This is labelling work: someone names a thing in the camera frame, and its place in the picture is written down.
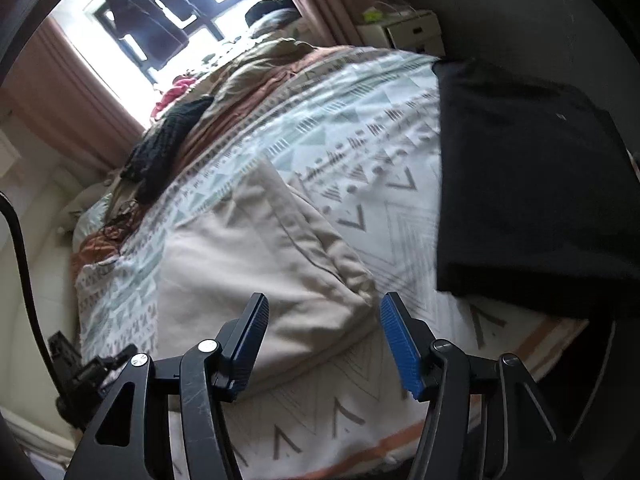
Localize black framed window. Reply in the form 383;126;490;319
49;0;292;127

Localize thin black cable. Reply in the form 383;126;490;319
99;199;147;242

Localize black knitted garment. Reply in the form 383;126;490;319
119;96;217;205

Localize large beige garment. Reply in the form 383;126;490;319
157;159;382;403

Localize dusty pink curtain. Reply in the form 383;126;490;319
269;0;372;50
0;14;147;173

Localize pink red clothes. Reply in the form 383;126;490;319
149;74;200;120

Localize tan duvet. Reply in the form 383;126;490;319
199;36;322;107

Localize white nightstand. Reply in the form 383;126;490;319
356;8;447;59

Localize pale pillow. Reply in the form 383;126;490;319
71;191;123;253

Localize dark plush cushion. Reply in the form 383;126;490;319
244;0;298;38

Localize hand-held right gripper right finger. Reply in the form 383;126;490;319
380;292;581;480

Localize folded black garment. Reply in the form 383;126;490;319
432;57;640;318

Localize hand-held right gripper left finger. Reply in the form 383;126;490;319
62;292;271;480

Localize geometric patterned white blanket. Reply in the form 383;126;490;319
74;47;592;480

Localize thick black gripper cable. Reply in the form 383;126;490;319
0;194;63;391

